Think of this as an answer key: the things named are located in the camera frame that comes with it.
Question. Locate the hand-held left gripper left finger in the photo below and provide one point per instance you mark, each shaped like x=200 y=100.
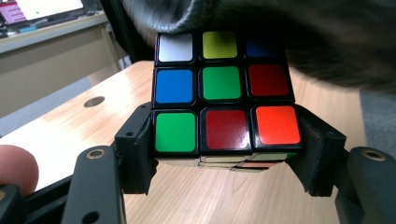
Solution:
x=134 y=161

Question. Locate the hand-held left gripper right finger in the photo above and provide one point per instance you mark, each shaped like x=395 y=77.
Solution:
x=320 y=161

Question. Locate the colourful puzzle cube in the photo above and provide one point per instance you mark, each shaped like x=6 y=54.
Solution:
x=221 y=82

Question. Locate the grey fuzzy cloth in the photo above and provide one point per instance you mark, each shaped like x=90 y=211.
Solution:
x=327 y=37

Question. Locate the dark round table grommet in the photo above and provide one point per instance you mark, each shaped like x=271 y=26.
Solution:
x=94 y=101

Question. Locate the light wooden desk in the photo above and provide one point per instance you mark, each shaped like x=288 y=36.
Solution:
x=46 y=62

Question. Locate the small blue desk item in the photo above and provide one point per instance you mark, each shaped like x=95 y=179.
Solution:
x=27 y=29

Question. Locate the lit computer monitor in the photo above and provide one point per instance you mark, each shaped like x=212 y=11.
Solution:
x=46 y=7

